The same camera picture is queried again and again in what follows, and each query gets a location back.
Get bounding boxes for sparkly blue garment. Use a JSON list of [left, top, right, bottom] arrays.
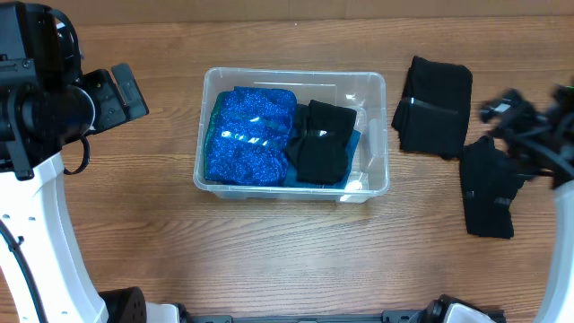
[[203, 86, 297, 187]]

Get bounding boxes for black garment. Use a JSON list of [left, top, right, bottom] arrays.
[[392, 56, 473, 160], [284, 99, 359, 187], [459, 135, 524, 240]]

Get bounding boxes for blue denim jeans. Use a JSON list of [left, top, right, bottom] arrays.
[[282, 103, 362, 190]]

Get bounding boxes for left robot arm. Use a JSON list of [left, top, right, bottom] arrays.
[[1, 2, 186, 323]]

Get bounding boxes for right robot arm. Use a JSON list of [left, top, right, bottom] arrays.
[[480, 85, 573, 323]]

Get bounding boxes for black folded garment top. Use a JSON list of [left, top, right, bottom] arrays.
[[392, 56, 473, 160]]

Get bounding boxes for clear plastic storage bin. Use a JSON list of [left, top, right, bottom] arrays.
[[193, 66, 390, 204]]

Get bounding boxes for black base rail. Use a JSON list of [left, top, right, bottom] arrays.
[[180, 310, 424, 323]]

